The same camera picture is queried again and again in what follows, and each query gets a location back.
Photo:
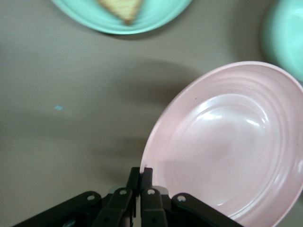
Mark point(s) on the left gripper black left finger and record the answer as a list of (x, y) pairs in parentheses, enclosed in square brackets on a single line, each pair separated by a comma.
[(113, 208)]

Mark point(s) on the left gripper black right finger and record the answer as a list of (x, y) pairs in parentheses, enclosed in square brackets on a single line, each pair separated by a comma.
[(154, 208)]

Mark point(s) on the pink plate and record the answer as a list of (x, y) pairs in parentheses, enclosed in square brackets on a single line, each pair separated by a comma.
[(225, 142)]

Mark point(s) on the brown table cloth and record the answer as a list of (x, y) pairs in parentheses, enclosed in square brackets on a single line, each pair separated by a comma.
[(71, 71)]

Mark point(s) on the green plate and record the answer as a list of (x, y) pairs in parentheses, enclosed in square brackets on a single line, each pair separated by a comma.
[(154, 21)]

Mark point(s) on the bread slice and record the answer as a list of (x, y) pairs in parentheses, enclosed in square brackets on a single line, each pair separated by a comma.
[(123, 9)]

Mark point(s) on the green bowl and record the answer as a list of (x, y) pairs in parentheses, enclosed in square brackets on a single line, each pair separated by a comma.
[(284, 35)]

